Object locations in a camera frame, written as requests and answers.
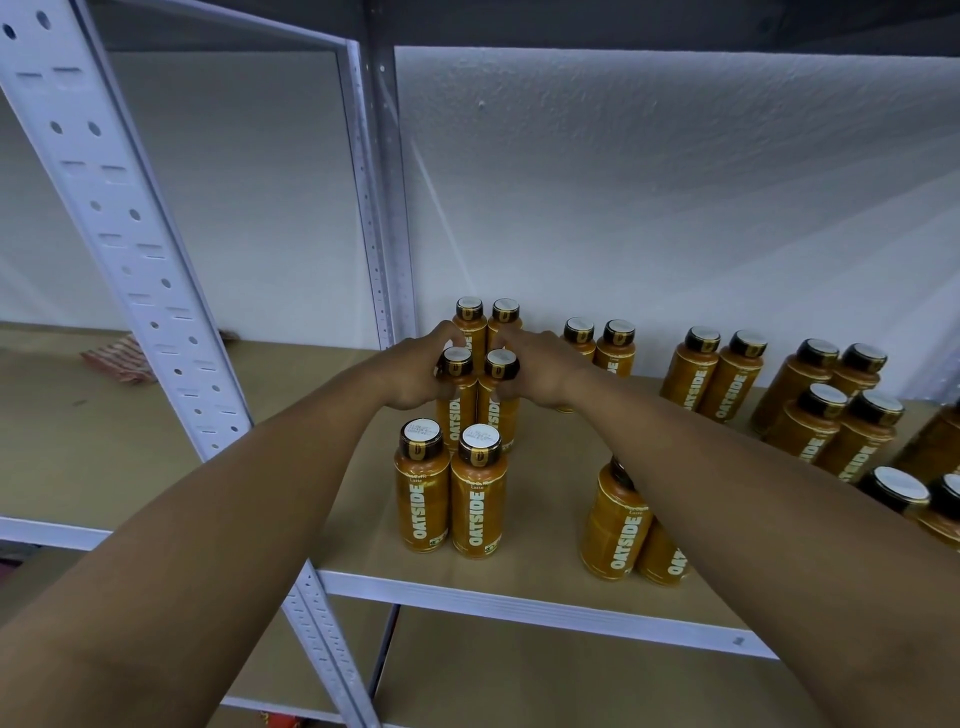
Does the white metal shelving rack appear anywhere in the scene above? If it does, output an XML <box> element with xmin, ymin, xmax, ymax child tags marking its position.
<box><xmin>0</xmin><ymin>0</ymin><xmax>960</xmax><ymax>728</ymax></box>

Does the striped red cloth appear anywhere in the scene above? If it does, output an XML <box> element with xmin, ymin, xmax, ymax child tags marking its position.
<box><xmin>78</xmin><ymin>330</ymin><xmax>239</xmax><ymax>387</ymax></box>

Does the person's left hand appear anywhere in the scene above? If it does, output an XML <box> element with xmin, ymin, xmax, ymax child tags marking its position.
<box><xmin>367</xmin><ymin>321</ymin><xmax>467</xmax><ymax>414</ymax></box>

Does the golden Oatside bottle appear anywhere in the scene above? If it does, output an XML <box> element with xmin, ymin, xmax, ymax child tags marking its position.
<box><xmin>435</xmin><ymin>345</ymin><xmax>482</xmax><ymax>449</ymax></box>
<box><xmin>477</xmin><ymin>348</ymin><xmax>524</xmax><ymax>452</ymax></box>

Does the person's left forearm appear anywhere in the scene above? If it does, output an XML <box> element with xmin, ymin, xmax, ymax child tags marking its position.
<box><xmin>0</xmin><ymin>360</ymin><xmax>414</xmax><ymax>728</ymax></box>

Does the person's right hand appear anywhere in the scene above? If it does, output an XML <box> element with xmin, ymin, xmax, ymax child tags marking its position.
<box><xmin>502</xmin><ymin>327</ymin><xmax>602</xmax><ymax>414</ymax></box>

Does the person's right forearm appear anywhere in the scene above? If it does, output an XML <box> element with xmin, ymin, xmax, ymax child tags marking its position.
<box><xmin>562</xmin><ymin>367</ymin><xmax>960</xmax><ymax>728</ymax></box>

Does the group of orange Oatside bottles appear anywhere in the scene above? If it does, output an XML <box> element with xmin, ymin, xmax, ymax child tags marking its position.
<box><xmin>393</xmin><ymin>295</ymin><xmax>960</xmax><ymax>587</ymax></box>

